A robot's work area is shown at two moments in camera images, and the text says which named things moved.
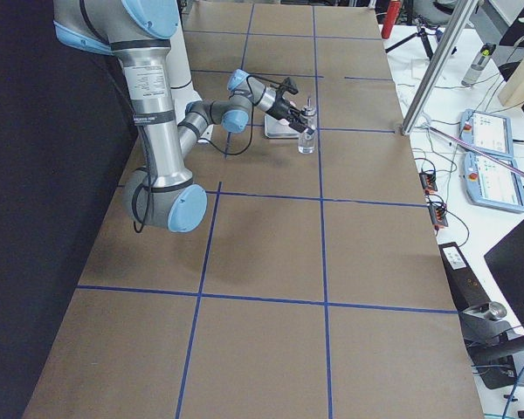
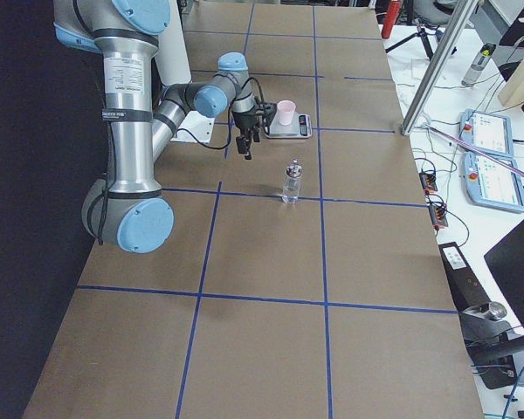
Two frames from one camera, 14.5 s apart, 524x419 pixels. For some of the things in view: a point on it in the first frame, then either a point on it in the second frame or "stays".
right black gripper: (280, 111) to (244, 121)
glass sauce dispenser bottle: (308, 120) to (291, 193)
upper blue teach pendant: (486, 132) stays
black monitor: (515, 263) stays
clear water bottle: (478, 65) stays
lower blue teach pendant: (494, 183) stays
